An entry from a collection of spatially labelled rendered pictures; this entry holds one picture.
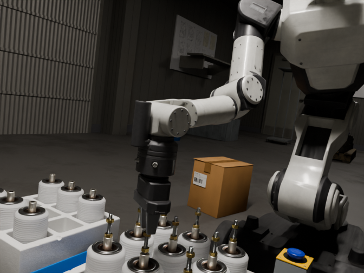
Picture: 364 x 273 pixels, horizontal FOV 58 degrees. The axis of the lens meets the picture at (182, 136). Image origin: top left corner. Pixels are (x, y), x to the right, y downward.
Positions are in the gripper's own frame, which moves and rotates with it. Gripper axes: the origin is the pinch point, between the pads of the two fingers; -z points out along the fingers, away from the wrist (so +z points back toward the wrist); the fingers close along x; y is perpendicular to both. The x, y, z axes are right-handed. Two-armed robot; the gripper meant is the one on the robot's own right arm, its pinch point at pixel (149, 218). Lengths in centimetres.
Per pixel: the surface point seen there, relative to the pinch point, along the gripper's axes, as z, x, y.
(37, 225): -14.2, 32.9, 20.7
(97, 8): 131, 401, -64
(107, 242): -9.5, 9.1, 6.4
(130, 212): -37, 98, -32
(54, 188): -13, 65, 13
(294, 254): -3.8, -16.4, -29.6
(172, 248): -10.8, 4.9, -9.7
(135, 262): -11.3, 1.4, 1.5
